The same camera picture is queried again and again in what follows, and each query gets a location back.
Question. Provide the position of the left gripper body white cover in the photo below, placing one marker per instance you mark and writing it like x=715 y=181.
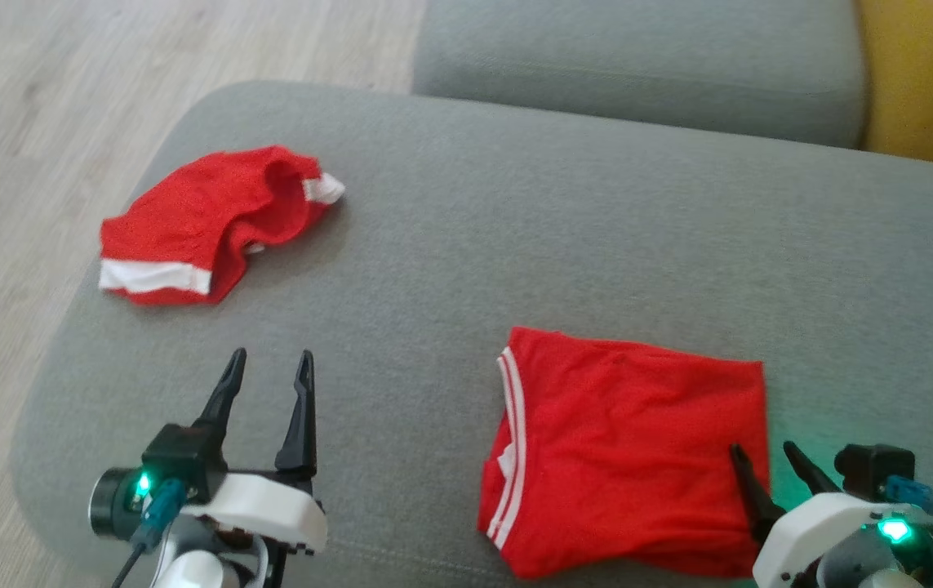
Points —
x=270 y=510

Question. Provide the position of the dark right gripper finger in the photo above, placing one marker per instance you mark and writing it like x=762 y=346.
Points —
x=813 y=478
x=756 y=502

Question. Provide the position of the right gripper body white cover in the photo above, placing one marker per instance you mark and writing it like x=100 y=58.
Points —
x=809 y=539

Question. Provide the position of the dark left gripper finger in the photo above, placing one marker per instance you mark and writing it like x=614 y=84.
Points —
x=299 y=441
x=224 y=400

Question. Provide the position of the red jersey with striped trim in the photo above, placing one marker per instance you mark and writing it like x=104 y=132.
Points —
x=637 y=449

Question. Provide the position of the red mesh shorts white band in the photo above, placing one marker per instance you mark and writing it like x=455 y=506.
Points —
x=197 y=212

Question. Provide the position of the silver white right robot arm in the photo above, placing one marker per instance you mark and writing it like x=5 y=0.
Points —
x=890 y=580

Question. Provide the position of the large grey sofa seat cushion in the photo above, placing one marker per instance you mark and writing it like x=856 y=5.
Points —
x=515 y=269

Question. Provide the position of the yellow sofa backrest cushion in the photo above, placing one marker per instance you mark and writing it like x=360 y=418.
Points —
x=931 y=73

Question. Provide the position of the grey sofa back cushion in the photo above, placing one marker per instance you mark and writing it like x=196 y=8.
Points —
x=637 y=65

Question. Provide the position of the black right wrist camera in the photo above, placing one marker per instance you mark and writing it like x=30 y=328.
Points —
x=874 y=469

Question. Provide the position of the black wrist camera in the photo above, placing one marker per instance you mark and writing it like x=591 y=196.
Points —
x=184 y=457
x=874 y=469

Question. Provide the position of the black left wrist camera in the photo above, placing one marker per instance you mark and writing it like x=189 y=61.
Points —
x=184 y=457

